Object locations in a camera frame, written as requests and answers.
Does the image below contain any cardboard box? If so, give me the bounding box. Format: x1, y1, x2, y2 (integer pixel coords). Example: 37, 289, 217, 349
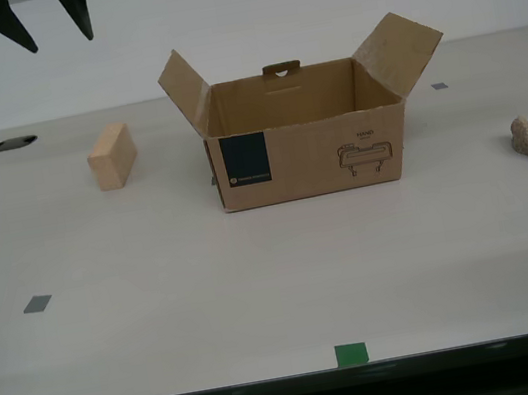
152, 4, 468, 222

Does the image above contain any light wooden block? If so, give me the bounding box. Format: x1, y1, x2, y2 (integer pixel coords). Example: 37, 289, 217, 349
81, 119, 144, 195

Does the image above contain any large green tape square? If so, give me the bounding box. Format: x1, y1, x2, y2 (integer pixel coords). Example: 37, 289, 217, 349
333, 340, 371, 369

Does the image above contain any black cable grommet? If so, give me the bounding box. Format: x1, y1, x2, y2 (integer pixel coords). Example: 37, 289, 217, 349
0, 133, 39, 152

